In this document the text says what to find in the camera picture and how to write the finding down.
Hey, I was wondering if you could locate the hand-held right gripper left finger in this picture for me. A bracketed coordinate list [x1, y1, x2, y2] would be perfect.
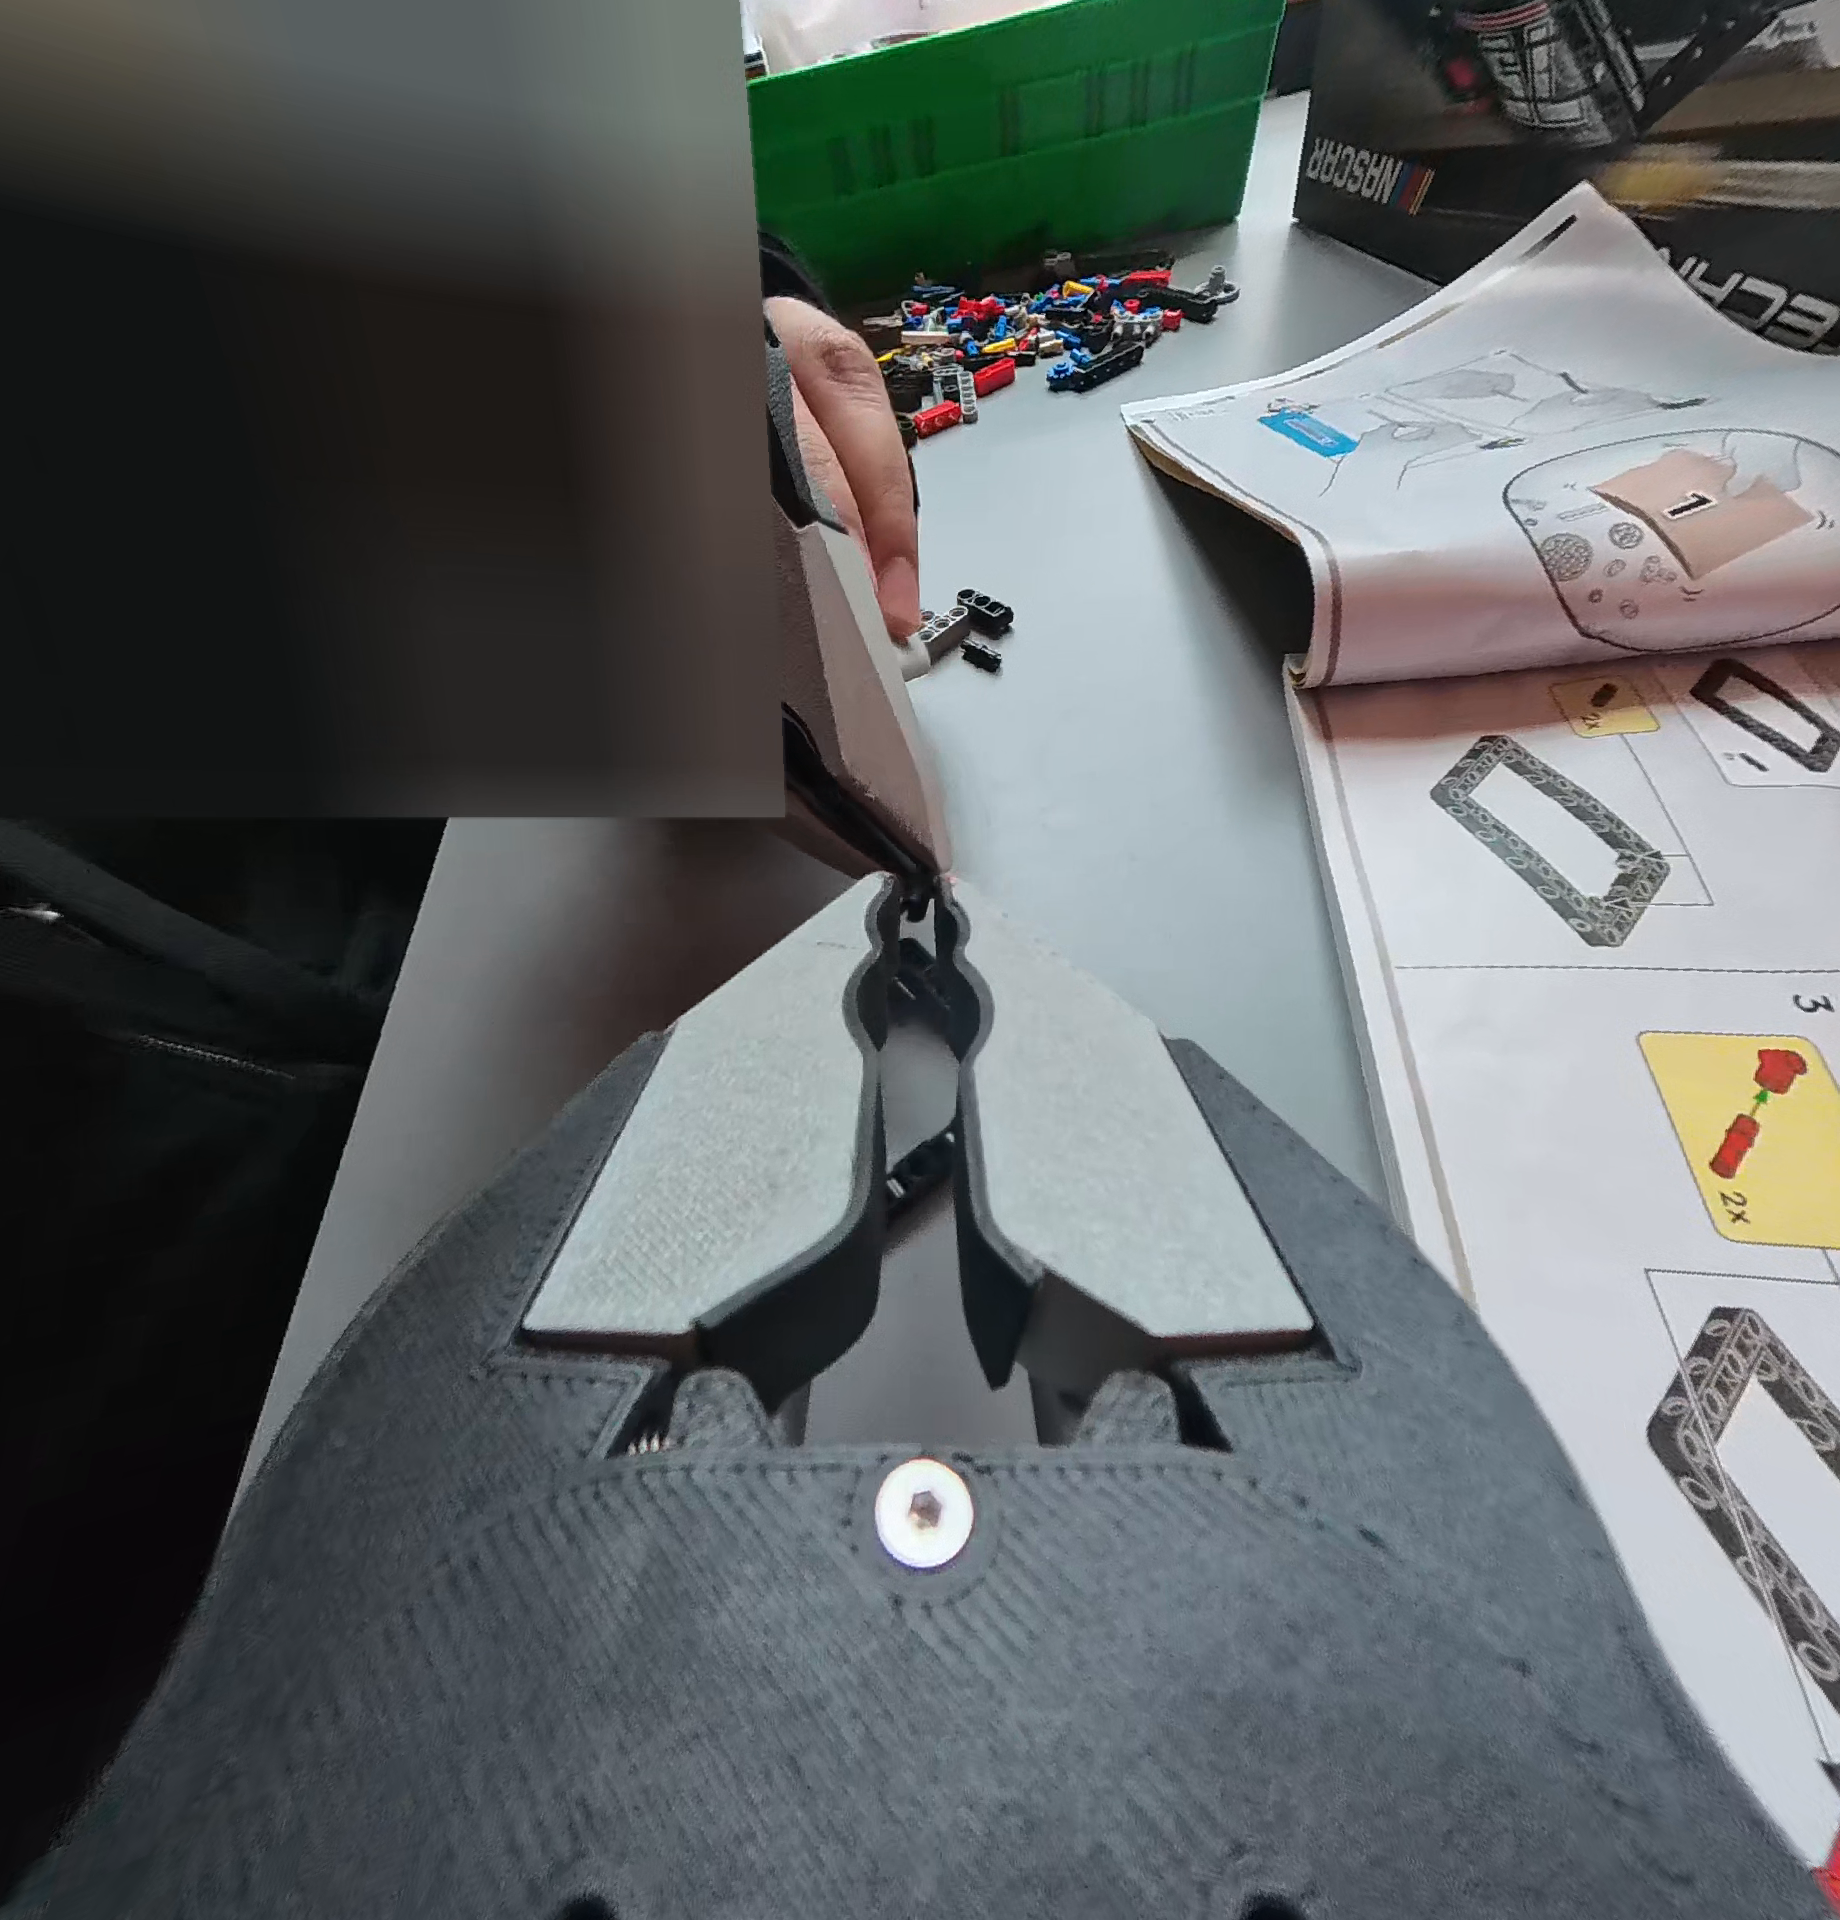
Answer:
[518, 875, 911, 1414]

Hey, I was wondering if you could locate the lego set box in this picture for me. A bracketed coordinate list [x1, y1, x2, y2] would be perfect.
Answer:
[1291, 0, 1840, 360]

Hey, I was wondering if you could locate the clear plastic bag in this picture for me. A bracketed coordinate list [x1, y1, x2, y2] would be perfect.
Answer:
[742, 0, 1079, 79]

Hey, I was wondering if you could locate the lego instruction booklet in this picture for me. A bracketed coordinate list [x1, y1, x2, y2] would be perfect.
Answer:
[1122, 181, 1840, 1920]

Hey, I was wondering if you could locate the pile of colourful lego pieces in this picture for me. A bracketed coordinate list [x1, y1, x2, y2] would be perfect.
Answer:
[856, 252, 1246, 447]

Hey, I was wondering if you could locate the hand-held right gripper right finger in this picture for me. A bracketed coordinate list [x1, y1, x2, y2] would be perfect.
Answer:
[942, 882, 1319, 1445]

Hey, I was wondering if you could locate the green plastic bin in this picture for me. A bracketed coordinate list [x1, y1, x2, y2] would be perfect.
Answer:
[742, 0, 1291, 313]

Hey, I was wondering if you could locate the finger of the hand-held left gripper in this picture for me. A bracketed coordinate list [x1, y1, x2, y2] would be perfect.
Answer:
[778, 511, 956, 890]

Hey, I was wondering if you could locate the black rectangular lego frame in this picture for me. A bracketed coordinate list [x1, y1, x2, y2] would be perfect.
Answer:
[856, 886, 970, 1204]

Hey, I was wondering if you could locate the person's left hand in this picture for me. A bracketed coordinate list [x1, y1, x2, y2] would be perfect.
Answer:
[760, 294, 925, 646]

